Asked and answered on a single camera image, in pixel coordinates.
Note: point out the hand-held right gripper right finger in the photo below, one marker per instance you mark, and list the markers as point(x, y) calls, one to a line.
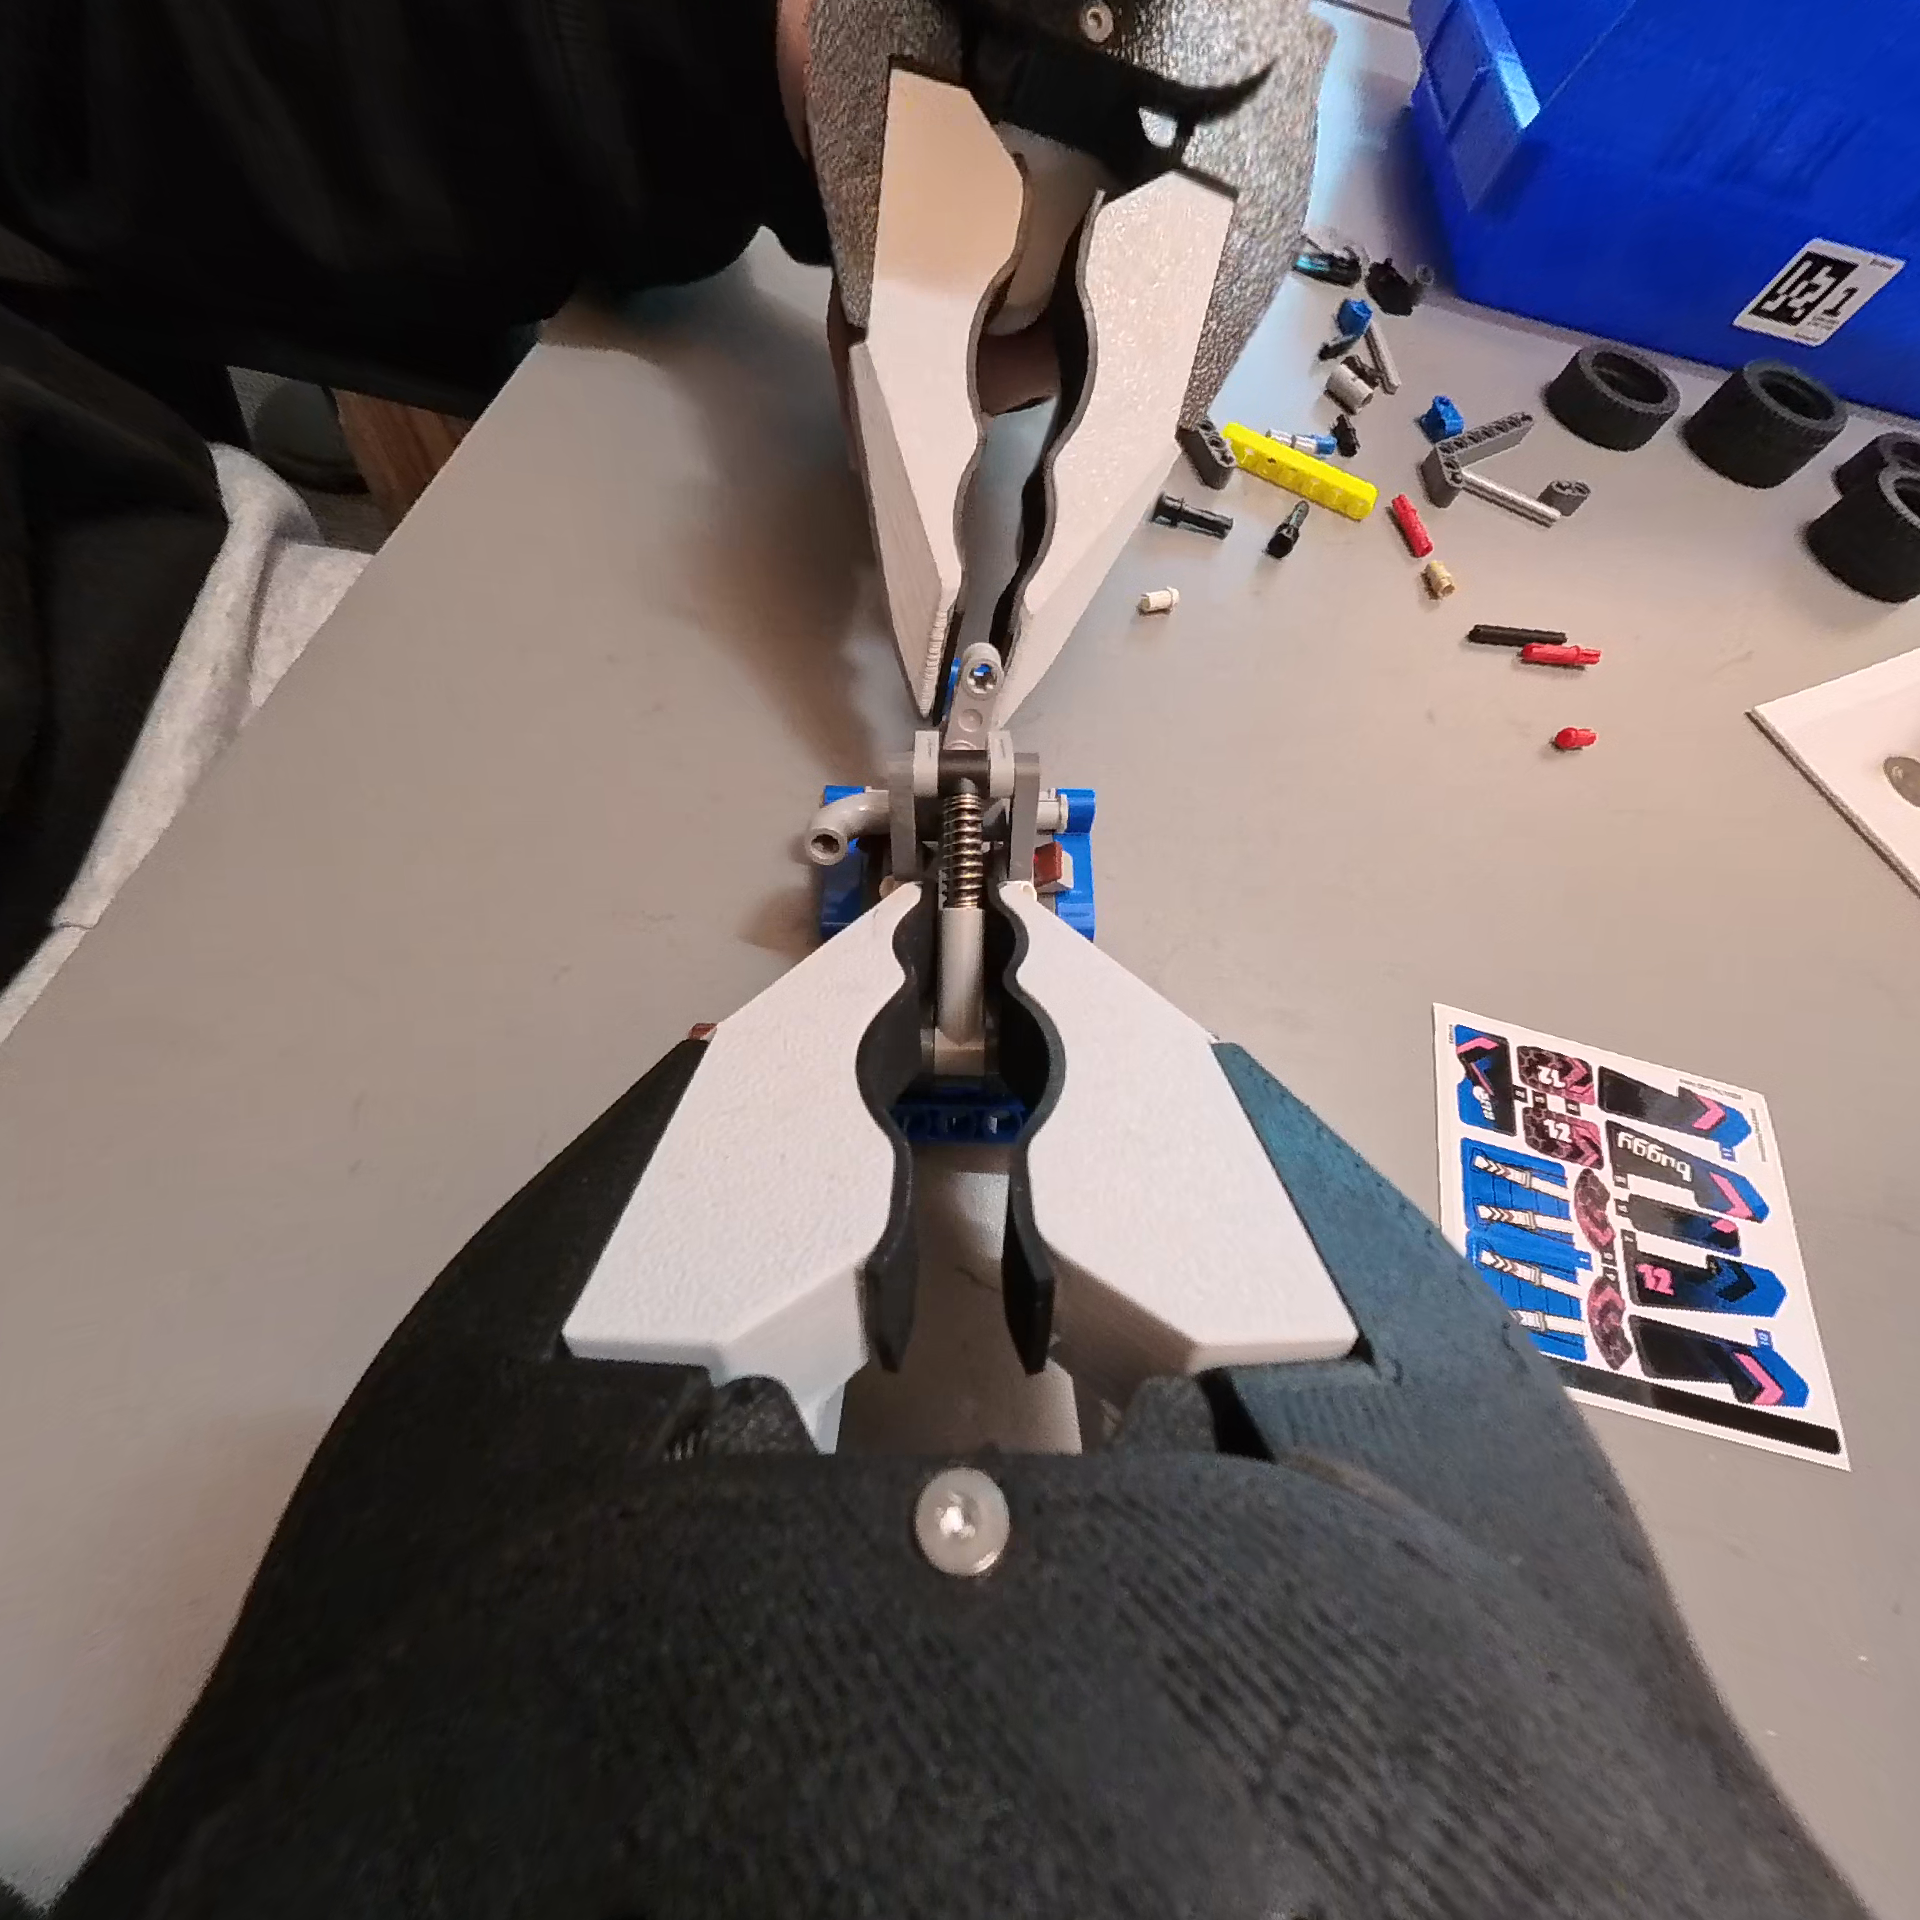
point(1184, 1201)

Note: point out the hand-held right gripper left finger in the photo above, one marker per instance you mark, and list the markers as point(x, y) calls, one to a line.
point(720, 1201)

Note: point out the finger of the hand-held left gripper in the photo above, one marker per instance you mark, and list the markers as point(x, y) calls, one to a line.
point(1155, 330)
point(915, 300)

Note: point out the thin grey lego liftarm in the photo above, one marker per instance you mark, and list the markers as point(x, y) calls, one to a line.
point(974, 697)

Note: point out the grey and blue lego chassis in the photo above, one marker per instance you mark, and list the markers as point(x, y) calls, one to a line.
point(960, 810)

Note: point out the grey and black lego piece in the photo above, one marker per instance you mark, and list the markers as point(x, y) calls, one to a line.
point(1328, 265)

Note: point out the dark grey angled lego beam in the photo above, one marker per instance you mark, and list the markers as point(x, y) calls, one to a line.
point(1208, 456)

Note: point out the black lego connector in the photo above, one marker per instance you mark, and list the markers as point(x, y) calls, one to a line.
point(1397, 286)

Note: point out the blue and white lego pin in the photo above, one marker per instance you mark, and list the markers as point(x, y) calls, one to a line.
point(1306, 441)

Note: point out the yellow lego beam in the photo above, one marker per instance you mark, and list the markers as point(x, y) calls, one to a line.
point(1301, 469)

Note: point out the light grey lego connector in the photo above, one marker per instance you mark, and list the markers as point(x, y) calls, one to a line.
point(1349, 387)

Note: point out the blue lego connector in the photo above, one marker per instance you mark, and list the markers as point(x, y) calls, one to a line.
point(1442, 418)

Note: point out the dark grey L-shaped lego beam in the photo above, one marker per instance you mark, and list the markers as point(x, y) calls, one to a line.
point(1452, 474)

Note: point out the light grey lego axle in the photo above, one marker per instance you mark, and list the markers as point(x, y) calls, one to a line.
point(1517, 498)

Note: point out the dark grey lego connector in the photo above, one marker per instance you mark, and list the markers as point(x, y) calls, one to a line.
point(1563, 496)

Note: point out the lego sticker sheet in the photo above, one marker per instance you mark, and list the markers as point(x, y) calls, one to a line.
point(1635, 1244)

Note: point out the black lego axle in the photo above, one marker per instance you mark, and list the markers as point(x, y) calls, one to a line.
point(1516, 633)

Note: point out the long red lego pin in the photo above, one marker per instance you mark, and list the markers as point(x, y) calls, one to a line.
point(1560, 653)

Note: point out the closed lego instruction booklet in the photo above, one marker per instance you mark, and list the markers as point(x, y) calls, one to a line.
point(1844, 764)

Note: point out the person's left hand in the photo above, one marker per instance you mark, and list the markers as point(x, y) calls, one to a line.
point(1026, 368)

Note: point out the blue plastic storage bin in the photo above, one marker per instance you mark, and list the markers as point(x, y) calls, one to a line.
point(1651, 165)

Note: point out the wooden panel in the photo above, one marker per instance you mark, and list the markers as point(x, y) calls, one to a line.
point(398, 441)

